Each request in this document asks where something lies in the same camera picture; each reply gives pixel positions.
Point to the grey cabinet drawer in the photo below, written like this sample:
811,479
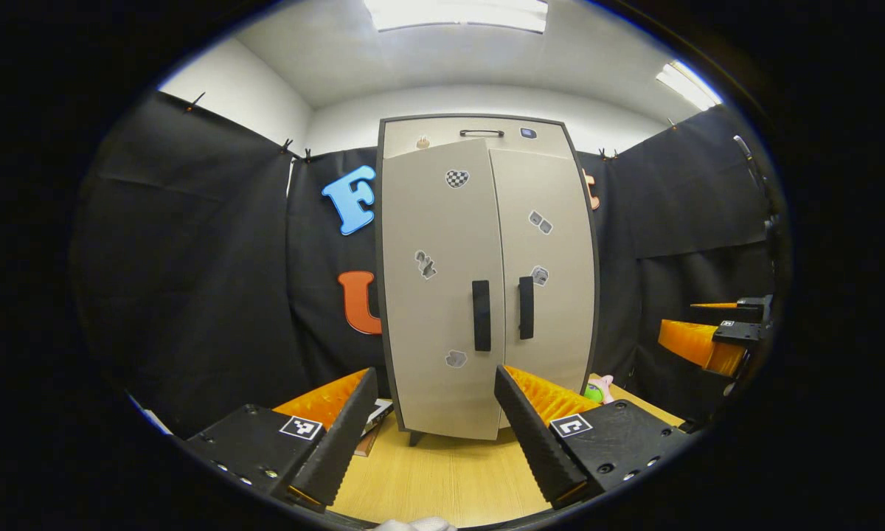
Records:
442,144

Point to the brown book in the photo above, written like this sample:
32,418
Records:
366,442

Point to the black backdrop cloth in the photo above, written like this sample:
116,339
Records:
214,280

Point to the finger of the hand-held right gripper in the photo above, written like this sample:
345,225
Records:
697,343
748,302

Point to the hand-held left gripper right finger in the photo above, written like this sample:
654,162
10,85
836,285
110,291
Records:
535,435

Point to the grey cabinet door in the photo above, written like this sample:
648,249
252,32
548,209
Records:
560,317
435,332

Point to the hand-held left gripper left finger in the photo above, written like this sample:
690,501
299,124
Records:
343,435

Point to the pink toy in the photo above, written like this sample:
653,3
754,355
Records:
606,387

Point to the grey shoe cabinet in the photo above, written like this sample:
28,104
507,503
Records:
416,437

